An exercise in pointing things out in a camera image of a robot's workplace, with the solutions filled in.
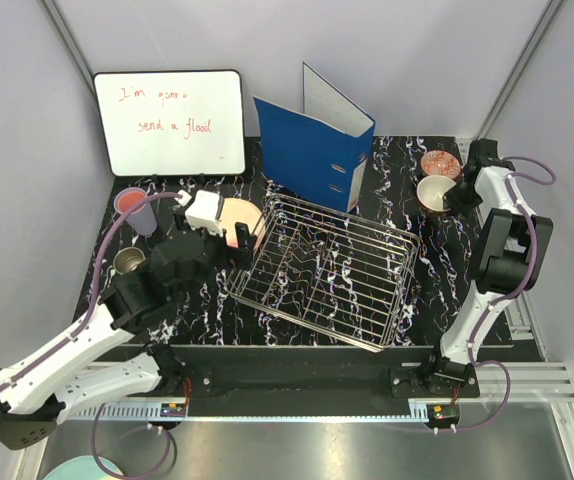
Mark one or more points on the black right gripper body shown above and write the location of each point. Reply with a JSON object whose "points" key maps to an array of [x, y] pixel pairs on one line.
{"points": [[461, 198]]}

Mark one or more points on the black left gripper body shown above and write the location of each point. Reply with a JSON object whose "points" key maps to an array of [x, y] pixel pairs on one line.
{"points": [[217, 255]]}

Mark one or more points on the red bowl white inside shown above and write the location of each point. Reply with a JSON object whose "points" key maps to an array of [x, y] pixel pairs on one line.
{"points": [[431, 190]]}

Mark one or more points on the red blue patterned bowl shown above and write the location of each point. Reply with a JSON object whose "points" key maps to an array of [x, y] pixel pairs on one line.
{"points": [[441, 163]]}

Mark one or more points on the pink beige plate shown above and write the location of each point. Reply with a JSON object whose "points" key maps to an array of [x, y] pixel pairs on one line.
{"points": [[236, 210]]}

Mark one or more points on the lavender cup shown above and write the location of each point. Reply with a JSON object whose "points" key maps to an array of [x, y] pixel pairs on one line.
{"points": [[142, 220]]}

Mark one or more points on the beige brown cup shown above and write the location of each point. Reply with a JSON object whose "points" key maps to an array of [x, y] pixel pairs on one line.
{"points": [[127, 260]]}

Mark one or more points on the wire dish rack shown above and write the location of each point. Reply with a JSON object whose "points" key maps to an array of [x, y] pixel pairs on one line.
{"points": [[331, 272]]}

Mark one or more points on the pink cup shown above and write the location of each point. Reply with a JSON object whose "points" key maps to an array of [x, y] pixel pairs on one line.
{"points": [[127, 199]]}

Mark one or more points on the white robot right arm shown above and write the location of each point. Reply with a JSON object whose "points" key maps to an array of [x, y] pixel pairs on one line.
{"points": [[506, 259]]}

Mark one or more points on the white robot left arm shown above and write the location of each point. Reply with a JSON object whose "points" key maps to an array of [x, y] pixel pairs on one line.
{"points": [[51, 385]]}

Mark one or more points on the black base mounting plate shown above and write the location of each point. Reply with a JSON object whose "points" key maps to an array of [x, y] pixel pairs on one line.
{"points": [[237, 381]]}

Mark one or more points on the whiteboard with red writing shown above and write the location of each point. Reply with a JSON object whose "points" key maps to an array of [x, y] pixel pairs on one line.
{"points": [[172, 123]]}

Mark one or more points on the light blue plate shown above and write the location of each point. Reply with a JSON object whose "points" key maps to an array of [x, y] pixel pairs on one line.
{"points": [[78, 468]]}

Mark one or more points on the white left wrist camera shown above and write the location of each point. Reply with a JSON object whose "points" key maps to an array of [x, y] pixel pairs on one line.
{"points": [[202, 210]]}

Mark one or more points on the blue ring binder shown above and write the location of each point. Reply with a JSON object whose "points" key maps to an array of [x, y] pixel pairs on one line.
{"points": [[319, 154]]}

